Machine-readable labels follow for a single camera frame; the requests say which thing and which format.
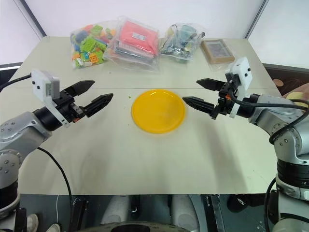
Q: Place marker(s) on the white rounded robot leg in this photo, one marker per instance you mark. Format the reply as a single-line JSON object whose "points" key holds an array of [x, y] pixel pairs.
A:
{"points": [[184, 209], [116, 209]]}

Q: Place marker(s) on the clear bag with red cloth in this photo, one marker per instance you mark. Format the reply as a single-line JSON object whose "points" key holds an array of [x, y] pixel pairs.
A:
{"points": [[137, 38]]}

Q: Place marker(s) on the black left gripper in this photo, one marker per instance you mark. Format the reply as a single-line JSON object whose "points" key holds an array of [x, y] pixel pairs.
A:
{"points": [[67, 106]]}

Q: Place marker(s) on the clear bag of coloured blocks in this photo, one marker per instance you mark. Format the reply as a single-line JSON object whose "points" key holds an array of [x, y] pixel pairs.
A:
{"points": [[89, 48]]}

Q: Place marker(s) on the yellow plastic plate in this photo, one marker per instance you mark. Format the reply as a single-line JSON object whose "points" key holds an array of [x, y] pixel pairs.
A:
{"points": [[158, 111]]}

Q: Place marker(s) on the brown framed box in wrap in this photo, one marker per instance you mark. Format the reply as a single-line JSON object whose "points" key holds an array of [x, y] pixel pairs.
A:
{"points": [[217, 50]]}

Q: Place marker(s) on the grey partition frame post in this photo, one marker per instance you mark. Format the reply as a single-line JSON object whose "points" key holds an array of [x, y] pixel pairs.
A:
{"points": [[33, 18], [257, 18]]}

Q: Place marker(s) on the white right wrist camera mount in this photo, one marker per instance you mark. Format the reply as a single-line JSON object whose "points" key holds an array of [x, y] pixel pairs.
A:
{"points": [[243, 72]]}

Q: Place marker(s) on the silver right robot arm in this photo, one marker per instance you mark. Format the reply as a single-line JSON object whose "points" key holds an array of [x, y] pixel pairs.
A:
{"points": [[265, 116]]}

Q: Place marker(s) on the dark floral cushion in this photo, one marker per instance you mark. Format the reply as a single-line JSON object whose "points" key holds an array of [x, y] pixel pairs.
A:
{"points": [[287, 77]]}

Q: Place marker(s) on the white shoe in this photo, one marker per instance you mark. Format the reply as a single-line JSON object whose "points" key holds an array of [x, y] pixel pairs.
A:
{"points": [[32, 222]]}

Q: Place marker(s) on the bag of dark tools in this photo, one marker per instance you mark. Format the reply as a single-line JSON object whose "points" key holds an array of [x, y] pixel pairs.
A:
{"points": [[178, 41]]}

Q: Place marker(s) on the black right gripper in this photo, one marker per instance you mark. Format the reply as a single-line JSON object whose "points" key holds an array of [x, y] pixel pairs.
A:
{"points": [[223, 99]]}

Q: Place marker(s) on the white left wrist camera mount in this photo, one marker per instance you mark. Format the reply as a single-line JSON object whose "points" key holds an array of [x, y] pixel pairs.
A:
{"points": [[41, 82]]}

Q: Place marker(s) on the black furniture edge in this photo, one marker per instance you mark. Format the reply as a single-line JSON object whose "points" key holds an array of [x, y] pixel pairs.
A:
{"points": [[8, 72]]}

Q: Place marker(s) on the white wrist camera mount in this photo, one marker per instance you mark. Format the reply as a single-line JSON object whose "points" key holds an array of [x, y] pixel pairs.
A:
{"points": [[41, 82], [243, 72]]}

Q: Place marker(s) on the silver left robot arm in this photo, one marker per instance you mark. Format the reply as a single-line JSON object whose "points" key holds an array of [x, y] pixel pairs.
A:
{"points": [[17, 130]]}

